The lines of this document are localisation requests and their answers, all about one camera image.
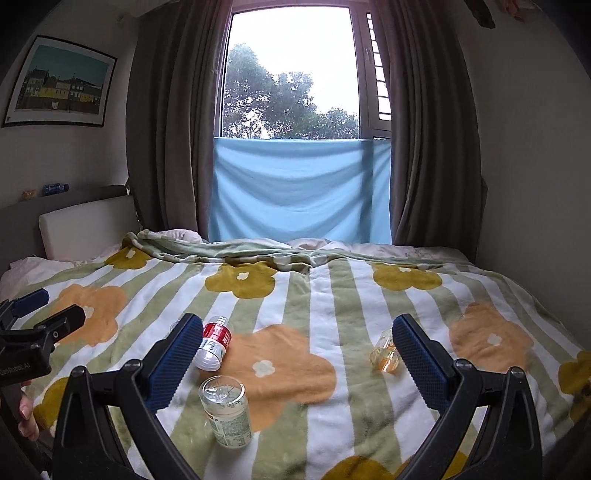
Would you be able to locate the framed wall picture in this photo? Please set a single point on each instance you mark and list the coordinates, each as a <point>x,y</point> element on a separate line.
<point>62,83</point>

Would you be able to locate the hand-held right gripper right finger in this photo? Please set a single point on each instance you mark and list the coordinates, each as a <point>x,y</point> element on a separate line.
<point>422,364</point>

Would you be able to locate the light blue cloth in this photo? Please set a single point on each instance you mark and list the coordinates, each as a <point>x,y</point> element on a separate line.
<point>300,189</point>

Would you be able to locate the white headboard cushion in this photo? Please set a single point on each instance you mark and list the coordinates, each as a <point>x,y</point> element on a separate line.
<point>83,230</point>

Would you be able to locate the white duvet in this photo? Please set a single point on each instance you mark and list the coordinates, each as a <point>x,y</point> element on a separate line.
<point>406,251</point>

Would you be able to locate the small orange clear cup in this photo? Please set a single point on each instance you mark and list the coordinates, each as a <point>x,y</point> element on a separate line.
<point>385,355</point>

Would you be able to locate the person's left hand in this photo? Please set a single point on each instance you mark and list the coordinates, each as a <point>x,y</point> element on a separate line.
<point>28,417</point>

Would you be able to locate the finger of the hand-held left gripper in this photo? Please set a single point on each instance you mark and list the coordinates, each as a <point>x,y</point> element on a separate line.
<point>60,323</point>
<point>30,301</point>

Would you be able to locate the brown curtain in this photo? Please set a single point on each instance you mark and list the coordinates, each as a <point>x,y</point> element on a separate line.
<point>175,120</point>
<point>429,129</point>

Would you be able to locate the small yellow figurine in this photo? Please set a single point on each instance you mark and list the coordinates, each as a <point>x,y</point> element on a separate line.
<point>28,194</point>

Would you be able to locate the clear cup with red label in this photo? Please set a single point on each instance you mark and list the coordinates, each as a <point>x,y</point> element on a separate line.
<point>213,344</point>

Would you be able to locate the striped flower blanket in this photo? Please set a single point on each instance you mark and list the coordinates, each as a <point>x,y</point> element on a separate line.
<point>300,332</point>

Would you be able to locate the white pillow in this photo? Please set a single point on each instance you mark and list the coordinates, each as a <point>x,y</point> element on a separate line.
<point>32,272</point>

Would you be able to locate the clear cup with green label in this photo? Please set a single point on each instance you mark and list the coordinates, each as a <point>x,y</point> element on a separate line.
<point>227,415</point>

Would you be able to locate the bed headboard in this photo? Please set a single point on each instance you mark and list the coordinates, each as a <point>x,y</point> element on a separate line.
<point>18,217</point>

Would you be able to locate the tree outside window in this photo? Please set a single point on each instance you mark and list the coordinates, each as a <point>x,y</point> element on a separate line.
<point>272,97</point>

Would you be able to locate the blue bottle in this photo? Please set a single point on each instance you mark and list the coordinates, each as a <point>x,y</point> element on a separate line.
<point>55,188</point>

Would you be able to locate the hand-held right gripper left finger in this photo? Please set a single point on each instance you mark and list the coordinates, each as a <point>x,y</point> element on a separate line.
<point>171,364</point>

